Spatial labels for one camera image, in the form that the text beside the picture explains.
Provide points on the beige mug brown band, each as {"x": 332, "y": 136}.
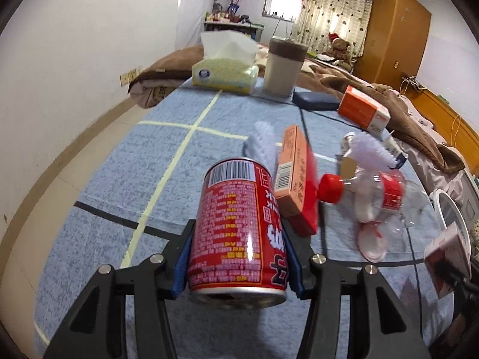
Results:
{"x": 280, "y": 71}

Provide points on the dark blue glasses case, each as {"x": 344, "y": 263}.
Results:
{"x": 314, "y": 101}

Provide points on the teddy bear with red hat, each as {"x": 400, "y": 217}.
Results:
{"x": 338, "y": 50}

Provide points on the white foam net sleeve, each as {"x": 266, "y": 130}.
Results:
{"x": 262, "y": 142}
{"x": 370, "y": 149}

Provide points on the wooden headboard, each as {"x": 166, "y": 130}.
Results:
{"x": 445, "y": 119}

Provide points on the yellow tissue pack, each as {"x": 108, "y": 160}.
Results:
{"x": 224, "y": 74}

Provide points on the cluttered desk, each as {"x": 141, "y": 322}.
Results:
{"x": 232, "y": 26}

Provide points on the red drink can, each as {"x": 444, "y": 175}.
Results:
{"x": 232, "y": 232}

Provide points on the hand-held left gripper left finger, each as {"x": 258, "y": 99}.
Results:
{"x": 183, "y": 265}

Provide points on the wall socket plate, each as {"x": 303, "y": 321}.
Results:
{"x": 129, "y": 76}

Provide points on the white trash bin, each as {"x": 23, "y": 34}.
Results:
{"x": 449, "y": 213}

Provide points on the wooden wardrobe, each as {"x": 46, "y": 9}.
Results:
{"x": 396, "y": 33}

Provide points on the pink bedsheet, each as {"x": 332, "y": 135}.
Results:
{"x": 430, "y": 179}

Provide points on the crushed printed paper cup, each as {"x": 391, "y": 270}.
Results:
{"x": 346, "y": 146}

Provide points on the clear plastic cup red lid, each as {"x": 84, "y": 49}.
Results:
{"x": 372, "y": 245}

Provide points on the small window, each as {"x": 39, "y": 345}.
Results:
{"x": 280, "y": 3}

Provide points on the orange and red carton box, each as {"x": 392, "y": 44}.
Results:
{"x": 295, "y": 172}

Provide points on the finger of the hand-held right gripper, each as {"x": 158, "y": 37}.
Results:
{"x": 458, "y": 279}

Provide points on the brown blanket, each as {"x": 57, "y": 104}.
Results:
{"x": 411, "y": 119}

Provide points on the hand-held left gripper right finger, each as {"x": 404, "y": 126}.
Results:
{"x": 295, "y": 269}

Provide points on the clear plastic bottle red cap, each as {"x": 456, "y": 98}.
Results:
{"x": 393, "y": 192}

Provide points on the patterned curtain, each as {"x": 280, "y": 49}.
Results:
{"x": 329, "y": 7}

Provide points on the orange and white box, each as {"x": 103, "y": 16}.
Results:
{"x": 359, "y": 108}

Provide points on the small printed white box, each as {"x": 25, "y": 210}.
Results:
{"x": 447, "y": 258}

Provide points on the white packet blue print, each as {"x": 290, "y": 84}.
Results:
{"x": 398, "y": 153}

